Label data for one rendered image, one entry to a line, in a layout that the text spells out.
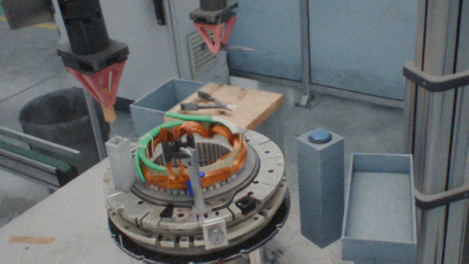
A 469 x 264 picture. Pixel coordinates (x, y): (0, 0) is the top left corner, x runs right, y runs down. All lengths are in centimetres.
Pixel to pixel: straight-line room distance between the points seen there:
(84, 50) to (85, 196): 79
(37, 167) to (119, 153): 95
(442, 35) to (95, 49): 60
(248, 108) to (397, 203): 41
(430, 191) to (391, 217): 25
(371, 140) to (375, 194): 222
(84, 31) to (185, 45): 253
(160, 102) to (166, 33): 187
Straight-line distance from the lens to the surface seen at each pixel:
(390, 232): 98
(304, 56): 355
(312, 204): 126
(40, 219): 157
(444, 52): 112
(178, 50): 333
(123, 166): 97
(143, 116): 136
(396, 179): 110
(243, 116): 124
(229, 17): 126
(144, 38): 344
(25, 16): 85
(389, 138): 330
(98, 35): 87
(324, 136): 119
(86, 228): 149
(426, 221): 127
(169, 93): 148
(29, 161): 191
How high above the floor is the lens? 163
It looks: 29 degrees down
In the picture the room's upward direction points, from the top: 6 degrees counter-clockwise
